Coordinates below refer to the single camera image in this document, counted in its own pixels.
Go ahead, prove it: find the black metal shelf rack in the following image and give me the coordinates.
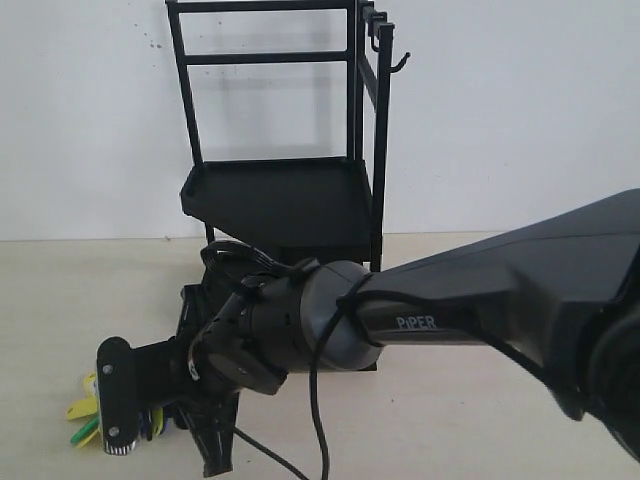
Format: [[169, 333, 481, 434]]
[[165, 0, 412, 374]]

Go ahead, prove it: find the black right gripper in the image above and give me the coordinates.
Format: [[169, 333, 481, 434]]
[[176, 271, 288, 463]]

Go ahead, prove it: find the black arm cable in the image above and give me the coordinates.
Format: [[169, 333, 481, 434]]
[[199, 240, 551, 480]]

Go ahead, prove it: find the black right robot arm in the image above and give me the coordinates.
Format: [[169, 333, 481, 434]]
[[180, 189, 639, 458]]

